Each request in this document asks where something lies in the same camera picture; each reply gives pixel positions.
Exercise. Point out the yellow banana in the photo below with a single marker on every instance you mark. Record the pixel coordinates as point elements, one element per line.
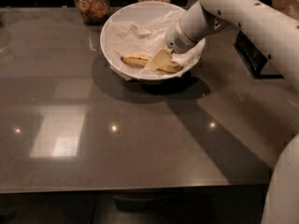
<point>142,60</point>

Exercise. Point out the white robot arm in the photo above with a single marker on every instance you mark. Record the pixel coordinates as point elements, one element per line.
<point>276,36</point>

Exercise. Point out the white crumpled paper towel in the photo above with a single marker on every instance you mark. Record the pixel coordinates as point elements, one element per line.
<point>140,36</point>

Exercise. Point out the brown paper bag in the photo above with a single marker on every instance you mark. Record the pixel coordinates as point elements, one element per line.
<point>287,7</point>

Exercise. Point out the white round bowl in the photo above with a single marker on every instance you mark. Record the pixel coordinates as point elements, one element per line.
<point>146,14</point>

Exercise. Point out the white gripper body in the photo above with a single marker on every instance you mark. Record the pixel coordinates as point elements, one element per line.
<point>175,42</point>

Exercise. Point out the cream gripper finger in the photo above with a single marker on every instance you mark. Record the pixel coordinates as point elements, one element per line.
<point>160,60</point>

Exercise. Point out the glass jar with brown cereal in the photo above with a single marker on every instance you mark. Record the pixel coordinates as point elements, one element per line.
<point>93,11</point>

